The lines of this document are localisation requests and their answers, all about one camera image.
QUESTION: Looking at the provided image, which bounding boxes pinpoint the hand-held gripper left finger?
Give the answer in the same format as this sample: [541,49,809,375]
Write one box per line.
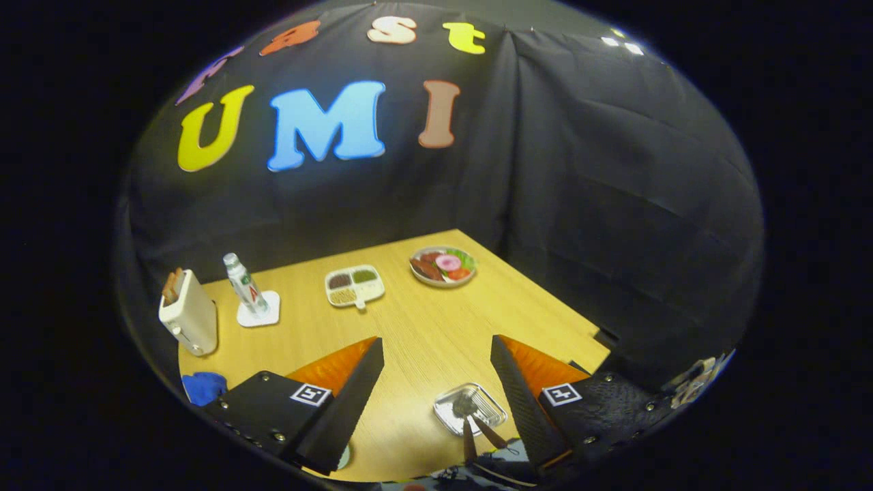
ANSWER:
[205,336,385,477]

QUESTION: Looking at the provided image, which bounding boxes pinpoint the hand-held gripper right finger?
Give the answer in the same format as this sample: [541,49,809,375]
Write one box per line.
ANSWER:
[491,334,676,481]

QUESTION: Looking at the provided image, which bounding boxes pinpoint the metal spoon with brown handle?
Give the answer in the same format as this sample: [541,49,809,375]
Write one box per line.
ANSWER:
[473,411,509,451]

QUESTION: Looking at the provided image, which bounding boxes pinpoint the metal fork with brown handle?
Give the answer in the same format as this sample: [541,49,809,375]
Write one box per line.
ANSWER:
[452,396,479,466]

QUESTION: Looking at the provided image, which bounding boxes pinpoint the white divided snack tray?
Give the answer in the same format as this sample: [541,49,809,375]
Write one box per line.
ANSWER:
[325,265,386,311]

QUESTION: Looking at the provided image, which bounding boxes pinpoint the white square coaster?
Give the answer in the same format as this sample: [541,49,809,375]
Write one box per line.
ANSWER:
[237,291,282,329]

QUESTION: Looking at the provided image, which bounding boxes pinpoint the blue folded towel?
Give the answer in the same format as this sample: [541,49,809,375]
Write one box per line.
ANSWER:
[181,372,228,408]

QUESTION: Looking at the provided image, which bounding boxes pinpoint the clear plastic drink bottle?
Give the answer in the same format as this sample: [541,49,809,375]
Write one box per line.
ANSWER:
[223,253,270,318]

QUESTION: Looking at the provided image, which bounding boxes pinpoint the plate of toy food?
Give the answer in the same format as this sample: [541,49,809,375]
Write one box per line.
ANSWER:
[409,245,477,288]

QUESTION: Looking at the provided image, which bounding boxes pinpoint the white toaster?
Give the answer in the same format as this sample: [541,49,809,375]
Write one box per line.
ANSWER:
[158,269,219,357]

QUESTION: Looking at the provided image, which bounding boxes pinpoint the toast slices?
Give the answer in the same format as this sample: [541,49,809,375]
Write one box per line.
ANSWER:
[162,267,185,306]

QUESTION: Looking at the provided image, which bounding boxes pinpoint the metal wire cutlery basket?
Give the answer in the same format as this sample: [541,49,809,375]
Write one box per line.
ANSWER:
[434,383,509,437]

